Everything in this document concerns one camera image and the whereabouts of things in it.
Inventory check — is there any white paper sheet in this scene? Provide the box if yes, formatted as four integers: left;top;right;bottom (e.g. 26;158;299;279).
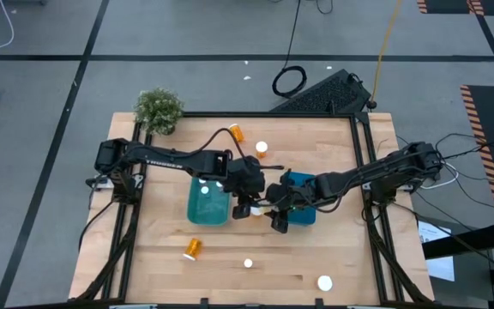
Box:
417;220;456;283

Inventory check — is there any yellow hanging cable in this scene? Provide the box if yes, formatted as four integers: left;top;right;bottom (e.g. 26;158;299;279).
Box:
369;0;404;108

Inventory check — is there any black perforated case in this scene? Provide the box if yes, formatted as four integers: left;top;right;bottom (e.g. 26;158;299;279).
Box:
268;68;372;115

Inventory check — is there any white looped cable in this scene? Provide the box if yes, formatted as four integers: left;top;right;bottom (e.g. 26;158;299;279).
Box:
420;165;461;191

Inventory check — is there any black coiled cable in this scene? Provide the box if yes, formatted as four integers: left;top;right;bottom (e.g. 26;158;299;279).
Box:
271;0;309;100

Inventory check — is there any black aluminium table frame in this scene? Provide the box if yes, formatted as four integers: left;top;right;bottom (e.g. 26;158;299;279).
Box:
69;110;436;309

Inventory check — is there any dark blue plastic bin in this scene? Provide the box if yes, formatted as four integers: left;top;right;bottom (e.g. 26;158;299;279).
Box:
287;171;318;227

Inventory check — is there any black metal beam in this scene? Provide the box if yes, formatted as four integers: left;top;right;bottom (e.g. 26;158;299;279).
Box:
421;221;494;261

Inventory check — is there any potted green plant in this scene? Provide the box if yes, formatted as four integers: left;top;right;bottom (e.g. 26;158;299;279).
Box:
134;87;186;136

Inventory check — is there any teal plastic bin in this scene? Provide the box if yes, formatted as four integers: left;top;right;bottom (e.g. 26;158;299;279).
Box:
186;175;234;227

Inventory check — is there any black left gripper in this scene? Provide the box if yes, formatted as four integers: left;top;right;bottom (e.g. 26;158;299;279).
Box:
232;159;286;220

